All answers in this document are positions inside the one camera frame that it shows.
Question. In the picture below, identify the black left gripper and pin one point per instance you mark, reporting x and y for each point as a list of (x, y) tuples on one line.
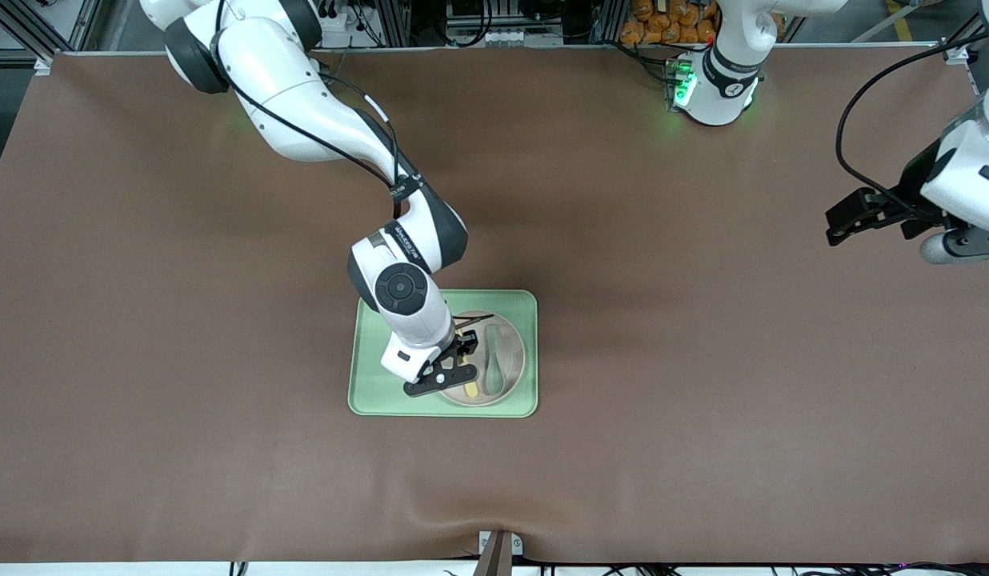
[(913, 186)]

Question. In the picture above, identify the brown table mat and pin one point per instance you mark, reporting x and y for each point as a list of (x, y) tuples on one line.
[(222, 448)]

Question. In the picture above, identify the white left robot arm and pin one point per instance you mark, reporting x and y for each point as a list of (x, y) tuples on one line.
[(722, 80)]

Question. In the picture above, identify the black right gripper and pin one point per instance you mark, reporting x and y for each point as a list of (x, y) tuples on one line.
[(463, 346)]

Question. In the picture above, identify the pile of orange objects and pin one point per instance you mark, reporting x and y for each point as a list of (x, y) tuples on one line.
[(662, 28)]

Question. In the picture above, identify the beige round plate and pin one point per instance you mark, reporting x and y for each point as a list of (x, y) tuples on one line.
[(512, 344)]

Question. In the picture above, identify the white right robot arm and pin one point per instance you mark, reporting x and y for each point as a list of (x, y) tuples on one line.
[(302, 104)]

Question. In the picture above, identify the white power strip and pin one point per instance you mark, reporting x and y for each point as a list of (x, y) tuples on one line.
[(350, 24)]

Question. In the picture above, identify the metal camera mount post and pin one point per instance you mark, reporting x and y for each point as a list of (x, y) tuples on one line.
[(498, 556)]

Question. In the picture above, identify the yellow plastic fork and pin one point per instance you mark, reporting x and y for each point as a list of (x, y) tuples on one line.
[(471, 390)]

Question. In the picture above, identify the sage green plastic spoon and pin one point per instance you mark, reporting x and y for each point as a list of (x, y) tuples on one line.
[(494, 376)]

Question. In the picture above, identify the light green rectangular tray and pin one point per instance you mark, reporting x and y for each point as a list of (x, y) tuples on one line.
[(366, 392)]

